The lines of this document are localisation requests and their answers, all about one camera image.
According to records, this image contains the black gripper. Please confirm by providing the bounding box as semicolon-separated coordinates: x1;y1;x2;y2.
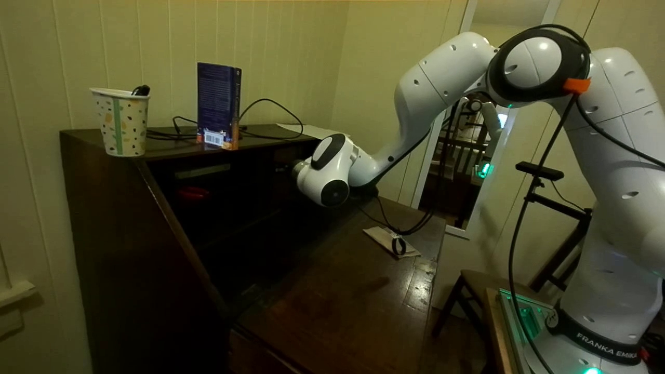
266;152;301;188

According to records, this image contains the dark blue box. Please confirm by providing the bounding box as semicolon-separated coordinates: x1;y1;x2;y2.
196;60;244;152

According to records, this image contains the small red object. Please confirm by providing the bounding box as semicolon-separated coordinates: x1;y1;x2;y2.
174;182;212;204

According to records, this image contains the dark wooden secretary desk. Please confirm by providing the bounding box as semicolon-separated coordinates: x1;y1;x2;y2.
58;123;453;374

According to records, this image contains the polka dot paper cup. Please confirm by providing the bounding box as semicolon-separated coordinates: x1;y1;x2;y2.
88;86;151;160

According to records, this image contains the dark wooden background furniture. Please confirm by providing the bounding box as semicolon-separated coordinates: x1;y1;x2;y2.
419;99;489;224

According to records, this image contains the wooden stool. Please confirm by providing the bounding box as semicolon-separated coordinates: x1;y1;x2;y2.
432;269;498;343

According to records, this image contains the thin black desk cable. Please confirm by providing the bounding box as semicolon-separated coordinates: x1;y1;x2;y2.
170;95;308;143

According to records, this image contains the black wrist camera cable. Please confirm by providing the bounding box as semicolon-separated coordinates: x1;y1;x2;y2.
359;184;437;259

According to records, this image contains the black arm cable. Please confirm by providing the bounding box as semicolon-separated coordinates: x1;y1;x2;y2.
487;22;665;374

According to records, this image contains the black camera tripod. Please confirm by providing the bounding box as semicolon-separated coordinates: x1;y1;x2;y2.
514;160;596;296

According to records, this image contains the robot mount table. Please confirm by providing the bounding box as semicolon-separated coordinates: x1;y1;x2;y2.
482;285;665;374

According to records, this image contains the white wall ledge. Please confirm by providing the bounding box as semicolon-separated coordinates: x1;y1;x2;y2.
0;279;42;341

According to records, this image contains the orange cable clip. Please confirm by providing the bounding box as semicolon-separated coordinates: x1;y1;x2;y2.
562;75;595;98

